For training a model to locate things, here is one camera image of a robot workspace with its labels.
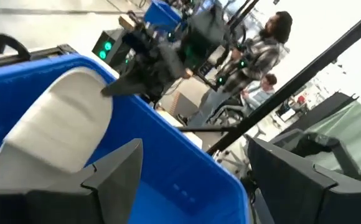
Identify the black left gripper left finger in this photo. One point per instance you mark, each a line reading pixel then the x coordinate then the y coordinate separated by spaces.
pixel 112 186

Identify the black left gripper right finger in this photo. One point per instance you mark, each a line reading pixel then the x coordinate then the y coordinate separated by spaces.
pixel 292 193

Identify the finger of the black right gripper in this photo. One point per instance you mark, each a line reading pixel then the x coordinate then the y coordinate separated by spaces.
pixel 121 87

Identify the grey slide sandal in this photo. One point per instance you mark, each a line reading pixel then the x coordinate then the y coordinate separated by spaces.
pixel 59 124

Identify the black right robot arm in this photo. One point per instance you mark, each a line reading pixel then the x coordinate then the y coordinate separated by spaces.
pixel 112 46

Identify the blue background bin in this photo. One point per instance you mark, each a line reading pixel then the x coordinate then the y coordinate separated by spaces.
pixel 162 15

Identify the blue plastic bin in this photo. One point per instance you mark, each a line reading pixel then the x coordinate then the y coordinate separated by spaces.
pixel 174 161

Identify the tan cardboard box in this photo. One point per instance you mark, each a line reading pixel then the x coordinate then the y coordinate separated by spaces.
pixel 126 22

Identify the dark grey background machine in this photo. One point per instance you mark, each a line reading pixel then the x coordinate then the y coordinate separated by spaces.
pixel 205 34

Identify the grey-green cloth cover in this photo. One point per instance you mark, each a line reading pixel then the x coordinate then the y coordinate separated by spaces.
pixel 348 133

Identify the office chair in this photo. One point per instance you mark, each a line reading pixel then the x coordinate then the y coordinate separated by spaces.
pixel 227 113

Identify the standing person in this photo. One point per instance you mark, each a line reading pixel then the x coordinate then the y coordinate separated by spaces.
pixel 255 59

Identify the seated person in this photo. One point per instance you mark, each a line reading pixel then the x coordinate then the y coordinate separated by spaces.
pixel 259 93

